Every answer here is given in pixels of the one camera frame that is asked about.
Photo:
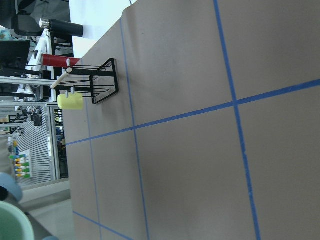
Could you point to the light green cup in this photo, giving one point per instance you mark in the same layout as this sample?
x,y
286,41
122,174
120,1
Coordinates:
x,y
14,224

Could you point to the yellow cup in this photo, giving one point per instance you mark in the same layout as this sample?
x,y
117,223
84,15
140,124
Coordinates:
x,y
71,101

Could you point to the red bottle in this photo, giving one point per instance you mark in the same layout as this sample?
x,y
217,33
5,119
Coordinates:
x,y
59,61

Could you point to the black bottle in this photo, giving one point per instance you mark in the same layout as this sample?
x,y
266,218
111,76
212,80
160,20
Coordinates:
x,y
62,27

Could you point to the black wire cup rack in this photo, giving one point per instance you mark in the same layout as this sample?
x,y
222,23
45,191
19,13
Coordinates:
x,y
95,82

